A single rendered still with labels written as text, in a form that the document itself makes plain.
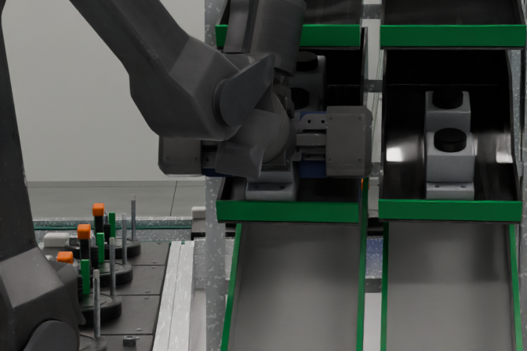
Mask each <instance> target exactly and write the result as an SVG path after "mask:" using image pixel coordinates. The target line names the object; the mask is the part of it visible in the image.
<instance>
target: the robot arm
mask: <svg viewBox="0 0 527 351"><path fill-rule="evenodd" d="M69 1H70V2H71V4H72V5H73V6H74V7H75V8H76V9H77V10H78V11H79V13H80V14H81V15H82V16H83V17H84V19H85V20H86V21H87V22H88V24H89V25H90V26H91V27H92V29H93V30H94V31H95V32H96V33H97V34H98V35H99V36H100V38H101V39H102V40H103V41H104V43H105V44H106V45H107V46H108V47H109V49H110V50H111V51H112V52H113V53H114V54H115V55H116V56H117V58H118V59H119V60H120V61H121V63H122V65H123V66H124V68H125V69H126V71H127V73H128V74H129V91H130V95H131V97H132V99H133V102H134V103H135V104H136V106H137V108H138V110H139V111H140V113H141V114H142V116H143V118H144V120H145V121H146V122H147V125H148V126H149V127H150V129H151V130H152V131H153V132H155V133H156V134H157V135H158V136H159V141H158V166H159V169H160V170H161V171H162V172H163V173H164V174H165V175H166V176H168V177H200V176H204V175H205V176H208V177H235V176H242V177H247V178H253V179H259V177H260V172H291V161H297V168H298V172H299V177H300V178H327V177H330V178H337V179H365V178H366V177H367V176H368V175H369V174H370V173H371V172H372V168H373V164H372V121H373V116H372V112H371V111H370V110H369V109H368V108H367V107H366V106H327V110H326V111H301V112H300V121H292V118H294V103H293V101H292V100H291V89H290V88H289V77H291V78H294V77H295V72H296V63H297V58H298V53H299V48H300V39H301V35H302V30H303V21H304V16H305V11H306V6H307V3H306V2H305V1H304V0H231V4H230V16H229V21H228V26H227V34H226V39H225V43H224V49H223V50H221V52H220V51H218V50H217V49H215V48H213V47H212V46H210V45H208V44H206V43H204V42H202V41H200V40H198V39H197V38H194V37H192V36H190V35H189V34H188V33H187V32H186V31H185V30H184V29H183V28H182V27H180V26H179V24H178V23H177V22H176V21H175V20H174V19H173V17H172V16H171V14H170V13H169V11H168V10H167V9H166V8H165V6H164V5H163V4H162V3H161V1H160V0H69ZM5 2H6V0H0V351H79V346H80V335H79V328H78V324H81V325H84V324H85V322H86V320H85V318H84V316H83V315H82V312H81V310H80V306H79V303H78V278H77V275H76V272H75V268H74V267H73V265H72V264H70V263H65V262H57V261H53V260H48V259H47V258H46V257H45V255H44V253H43V252H42V250H41V249H40V247H39V246H38V243H37V241H36V237H35V229H34V224H33V219H32V214H31V204H30V199H29V194H28V189H27V180H26V175H25V169H24V160H23V155H22V150H21V145H20V135H19V130H18V125H17V119H16V111H15V105H14V100H13V91H12V86H11V81H10V75H9V66H8V61H7V55H6V50H5V41H4V36H3V31H2V10H3V8H4V6H5ZM299 130H300V132H299V134H296V133H298V131H299ZM296 148H297V152H296V150H295V149H296ZM324 157H325V158H324Z"/></svg>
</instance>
